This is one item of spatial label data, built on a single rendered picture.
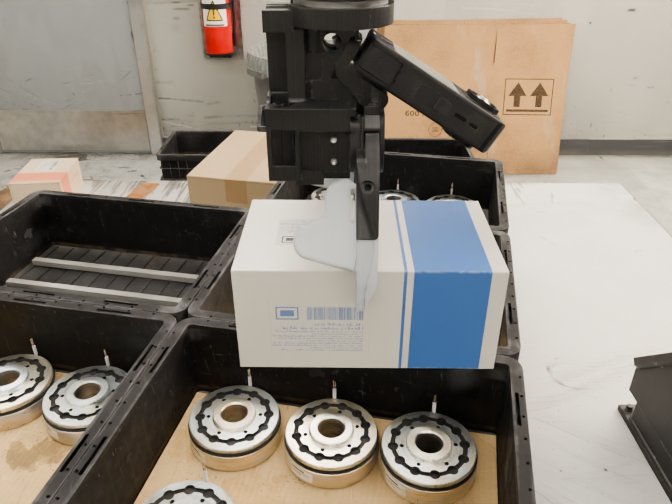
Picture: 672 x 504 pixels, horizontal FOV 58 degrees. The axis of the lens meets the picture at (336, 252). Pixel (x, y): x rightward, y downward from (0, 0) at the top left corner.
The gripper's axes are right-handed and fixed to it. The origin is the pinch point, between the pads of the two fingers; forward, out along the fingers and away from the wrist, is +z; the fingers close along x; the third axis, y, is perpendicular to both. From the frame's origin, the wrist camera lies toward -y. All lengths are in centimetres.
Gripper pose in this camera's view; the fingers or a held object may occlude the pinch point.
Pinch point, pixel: (366, 260)
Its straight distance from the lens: 50.4
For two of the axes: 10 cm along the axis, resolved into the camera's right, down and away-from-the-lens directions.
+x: -0.1, 5.0, -8.7
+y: -10.0, 0.0, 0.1
